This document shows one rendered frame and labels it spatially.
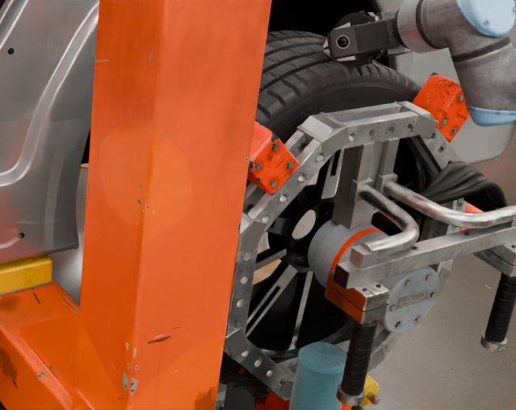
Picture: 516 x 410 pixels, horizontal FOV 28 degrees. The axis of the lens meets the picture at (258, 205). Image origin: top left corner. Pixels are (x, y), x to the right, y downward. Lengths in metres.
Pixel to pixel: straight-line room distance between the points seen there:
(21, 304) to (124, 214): 0.60
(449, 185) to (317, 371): 0.39
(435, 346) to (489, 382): 0.22
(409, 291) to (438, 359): 1.49
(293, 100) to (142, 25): 0.48
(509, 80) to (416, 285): 0.39
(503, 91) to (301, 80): 0.35
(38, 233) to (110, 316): 0.48
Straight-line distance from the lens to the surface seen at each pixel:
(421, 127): 1.79
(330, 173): 1.84
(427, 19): 1.58
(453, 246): 1.67
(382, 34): 1.66
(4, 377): 1.89
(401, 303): 1.72
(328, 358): 1.75
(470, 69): 1.56
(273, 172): 1.59
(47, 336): 1.73
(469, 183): 1.77
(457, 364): 3.20
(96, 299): 1.48
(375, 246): 1.54
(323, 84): 1.71
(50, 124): 1.82
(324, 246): 1.78
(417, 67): 2.33
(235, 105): 1.32
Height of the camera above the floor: 1.71
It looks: 26 degrees down
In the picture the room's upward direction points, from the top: 8 degrees clockwise
